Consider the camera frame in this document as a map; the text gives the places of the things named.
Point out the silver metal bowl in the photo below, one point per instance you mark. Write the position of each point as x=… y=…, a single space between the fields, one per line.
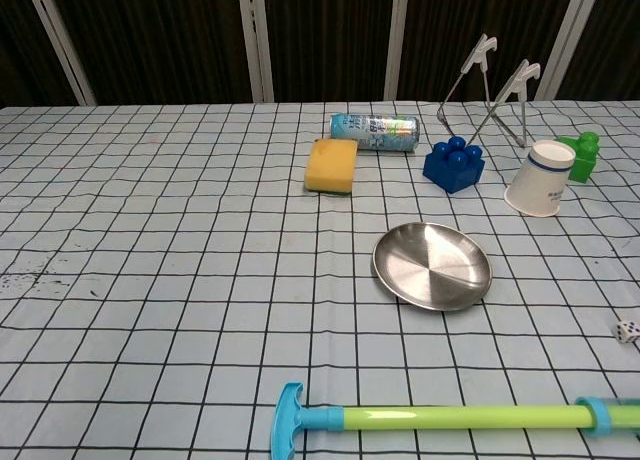
x=432 y=266

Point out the white paper cup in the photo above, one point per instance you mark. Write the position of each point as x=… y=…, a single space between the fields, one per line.
x=540 y=185

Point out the small white die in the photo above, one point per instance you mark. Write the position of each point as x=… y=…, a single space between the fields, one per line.
x=627 y=331

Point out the yellow sponge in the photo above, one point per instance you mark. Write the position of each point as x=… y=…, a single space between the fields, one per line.
x=331 y=166

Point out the light blue drink can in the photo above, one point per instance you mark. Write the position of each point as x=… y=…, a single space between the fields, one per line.
x=375 y=132

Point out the blue building block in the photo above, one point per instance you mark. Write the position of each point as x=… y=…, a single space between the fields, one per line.
x=452 y=172

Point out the light blue checkered tablecloth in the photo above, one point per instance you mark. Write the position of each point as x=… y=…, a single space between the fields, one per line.
x=150 y=230

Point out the green and blue water pump toy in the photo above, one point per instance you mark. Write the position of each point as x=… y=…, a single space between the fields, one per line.
x=450 y=417

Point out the black curtain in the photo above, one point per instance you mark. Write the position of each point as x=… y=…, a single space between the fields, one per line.
x=165 y=40

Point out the green building block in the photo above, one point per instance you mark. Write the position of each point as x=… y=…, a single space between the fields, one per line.
x=586 y=155

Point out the white aluminium frame post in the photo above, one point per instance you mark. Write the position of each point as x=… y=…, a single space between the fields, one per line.
x=565 y=40
x=255 y=40
x=397 y=40
x=57 y=40

